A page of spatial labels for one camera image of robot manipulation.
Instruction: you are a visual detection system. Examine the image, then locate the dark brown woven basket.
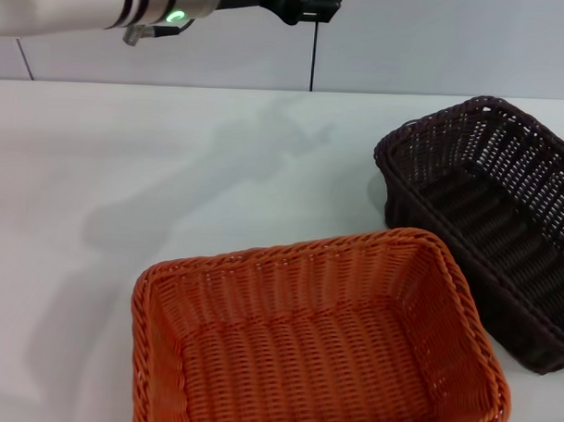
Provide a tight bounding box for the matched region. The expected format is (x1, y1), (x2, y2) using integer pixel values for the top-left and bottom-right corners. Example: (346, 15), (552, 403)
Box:
(366, 90), (564, 378)

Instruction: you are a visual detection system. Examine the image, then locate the orange woven basket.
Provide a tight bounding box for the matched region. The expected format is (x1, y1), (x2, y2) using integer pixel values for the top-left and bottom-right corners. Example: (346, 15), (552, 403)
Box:
(125, 217), (519, 422)

